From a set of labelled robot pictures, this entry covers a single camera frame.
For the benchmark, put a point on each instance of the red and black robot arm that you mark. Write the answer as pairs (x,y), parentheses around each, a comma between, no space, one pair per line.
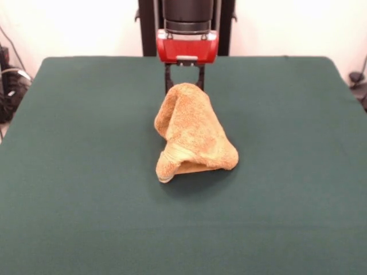
(187,14)

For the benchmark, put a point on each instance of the orange terry towel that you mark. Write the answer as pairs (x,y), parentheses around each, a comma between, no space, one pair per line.
(195,126)

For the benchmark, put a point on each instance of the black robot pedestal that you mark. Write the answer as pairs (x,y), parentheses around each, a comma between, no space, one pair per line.
(149,28)

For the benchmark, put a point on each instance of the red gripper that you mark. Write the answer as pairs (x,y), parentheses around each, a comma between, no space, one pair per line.
(187,50)

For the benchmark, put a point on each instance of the black power strip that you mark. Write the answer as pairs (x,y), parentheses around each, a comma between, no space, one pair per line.
(355,77)

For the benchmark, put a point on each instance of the dark green table cloth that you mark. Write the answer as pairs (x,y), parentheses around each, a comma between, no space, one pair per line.
(86,186)

